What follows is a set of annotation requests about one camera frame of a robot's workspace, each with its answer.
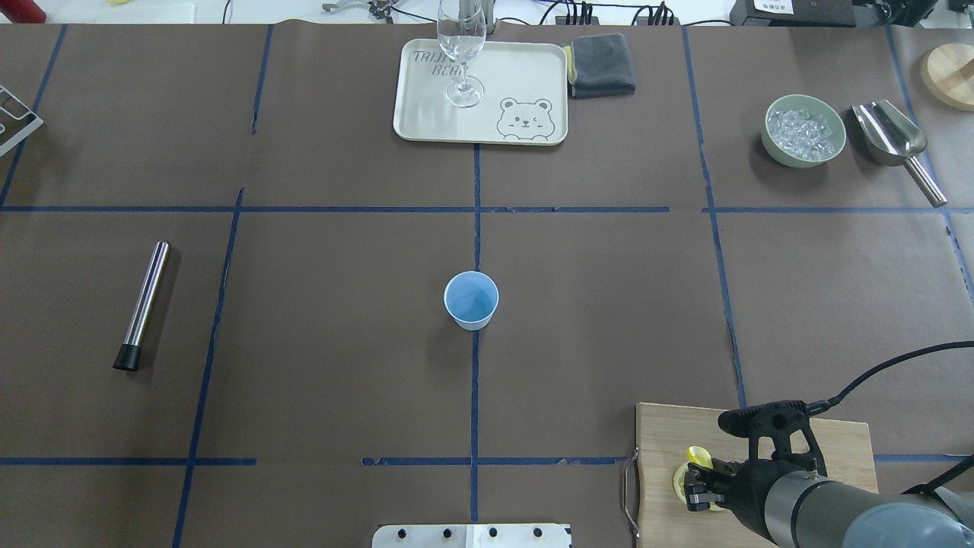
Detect clear wine glass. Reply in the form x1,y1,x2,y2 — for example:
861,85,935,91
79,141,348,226
436,1,487,108

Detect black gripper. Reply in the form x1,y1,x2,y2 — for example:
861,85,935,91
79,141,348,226
683,457,826,534

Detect bamboo cutting board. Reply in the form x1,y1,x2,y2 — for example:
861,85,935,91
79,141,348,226
629,400,879,547

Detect white wire cup rack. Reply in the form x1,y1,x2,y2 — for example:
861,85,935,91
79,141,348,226
0,85,44,156

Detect steel ice scoop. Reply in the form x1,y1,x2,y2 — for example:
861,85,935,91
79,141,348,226
850,100,947,208

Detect light blue cup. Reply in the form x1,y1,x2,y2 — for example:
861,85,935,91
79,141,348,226
443,271,500,332

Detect steel muddler black tip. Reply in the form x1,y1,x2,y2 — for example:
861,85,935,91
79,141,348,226
112,241,170,372

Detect green bowl of ice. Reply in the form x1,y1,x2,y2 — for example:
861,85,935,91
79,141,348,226
761,94,848,169

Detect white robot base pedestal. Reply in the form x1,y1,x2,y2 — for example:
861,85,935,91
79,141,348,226
371,523,573,547

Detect red bottle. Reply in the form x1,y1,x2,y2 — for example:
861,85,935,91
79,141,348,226
0,0,46,24

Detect cream bear tray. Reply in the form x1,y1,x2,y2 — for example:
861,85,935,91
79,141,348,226
393,39,570,146

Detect grey folded cloth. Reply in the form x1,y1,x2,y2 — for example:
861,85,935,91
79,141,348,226
563,33,637,98

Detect wooden mug tree stand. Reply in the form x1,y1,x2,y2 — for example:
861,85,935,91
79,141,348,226
921,43,973,112

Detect yellow lemon slice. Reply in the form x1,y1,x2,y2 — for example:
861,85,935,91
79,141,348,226
672,446,727,512

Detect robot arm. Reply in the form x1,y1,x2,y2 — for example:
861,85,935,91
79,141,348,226
682,459,972,547

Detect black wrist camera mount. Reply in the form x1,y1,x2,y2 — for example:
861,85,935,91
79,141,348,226
718,400,824,464

